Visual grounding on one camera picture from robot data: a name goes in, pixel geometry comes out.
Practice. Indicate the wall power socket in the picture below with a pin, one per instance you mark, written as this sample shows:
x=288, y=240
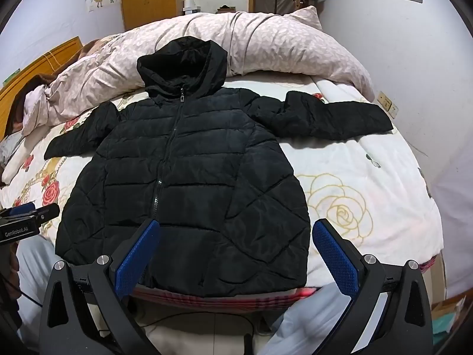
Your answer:
x=387, y=104

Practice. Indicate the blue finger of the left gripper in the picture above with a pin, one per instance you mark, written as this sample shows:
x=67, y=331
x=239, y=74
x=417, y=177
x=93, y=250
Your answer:
x=22, y=209

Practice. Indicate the white long pillow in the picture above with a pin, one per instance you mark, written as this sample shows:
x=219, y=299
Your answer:
x=19, y=157

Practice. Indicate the pink patterned duvet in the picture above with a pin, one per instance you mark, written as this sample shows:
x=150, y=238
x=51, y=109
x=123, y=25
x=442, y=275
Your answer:
x=290, y=43

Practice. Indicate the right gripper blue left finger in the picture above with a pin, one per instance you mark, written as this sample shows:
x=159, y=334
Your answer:
x=132, y=256

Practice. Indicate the wooden headboard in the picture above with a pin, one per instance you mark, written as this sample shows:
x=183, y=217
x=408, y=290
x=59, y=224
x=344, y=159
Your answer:
x=47, y=64

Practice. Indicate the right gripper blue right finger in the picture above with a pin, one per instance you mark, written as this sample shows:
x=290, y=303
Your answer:
x=340, y=256

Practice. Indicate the grey cloth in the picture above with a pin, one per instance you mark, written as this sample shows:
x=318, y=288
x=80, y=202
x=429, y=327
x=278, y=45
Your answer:
x=8, y=147

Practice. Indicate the black hooded puffer jacket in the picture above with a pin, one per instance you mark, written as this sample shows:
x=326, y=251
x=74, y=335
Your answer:
x=204, y=161

